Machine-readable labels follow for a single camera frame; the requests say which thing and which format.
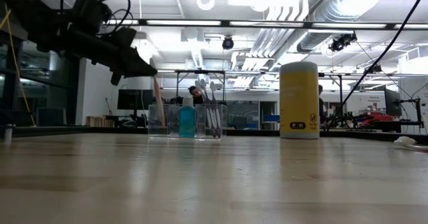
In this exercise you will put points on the yellow canister white lid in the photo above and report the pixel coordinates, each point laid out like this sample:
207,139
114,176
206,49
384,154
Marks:
299,97

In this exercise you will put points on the black aluminium table frame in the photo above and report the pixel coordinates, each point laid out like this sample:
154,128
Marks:
83,129

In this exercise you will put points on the person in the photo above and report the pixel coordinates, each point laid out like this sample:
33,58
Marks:
321,103
194,92

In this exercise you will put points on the grey office chair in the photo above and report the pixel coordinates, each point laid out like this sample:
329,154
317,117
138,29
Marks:
50,117

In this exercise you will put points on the small white post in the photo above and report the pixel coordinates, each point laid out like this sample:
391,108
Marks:
9,133

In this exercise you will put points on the red container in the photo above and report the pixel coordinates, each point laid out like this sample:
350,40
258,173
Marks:
376,118

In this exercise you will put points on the blue mouthwash bottle white cap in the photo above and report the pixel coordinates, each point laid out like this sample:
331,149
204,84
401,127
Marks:
187,120

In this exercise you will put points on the light wooden crate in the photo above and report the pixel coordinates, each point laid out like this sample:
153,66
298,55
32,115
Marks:
100,121

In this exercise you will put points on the black track spotlight cluster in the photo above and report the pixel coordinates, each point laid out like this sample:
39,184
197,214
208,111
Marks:
341,42

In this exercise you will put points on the black workstation frame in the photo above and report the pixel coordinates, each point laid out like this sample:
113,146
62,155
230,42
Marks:
340,87
177,83

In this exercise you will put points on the clear acrylic organizer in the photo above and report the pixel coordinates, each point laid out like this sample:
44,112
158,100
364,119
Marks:
174,123

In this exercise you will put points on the black bar with light strips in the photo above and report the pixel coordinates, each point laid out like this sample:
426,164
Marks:
187,22

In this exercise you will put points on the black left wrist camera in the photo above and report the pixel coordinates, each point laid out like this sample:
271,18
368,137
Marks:
90,13

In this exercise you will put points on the black monitor on arm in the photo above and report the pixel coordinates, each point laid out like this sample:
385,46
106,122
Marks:
392,102

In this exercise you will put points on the black computer monitor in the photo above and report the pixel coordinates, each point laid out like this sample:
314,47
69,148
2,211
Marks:
133,99

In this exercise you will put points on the orange white toothbrush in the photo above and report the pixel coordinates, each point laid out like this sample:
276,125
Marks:
403,141
160,103

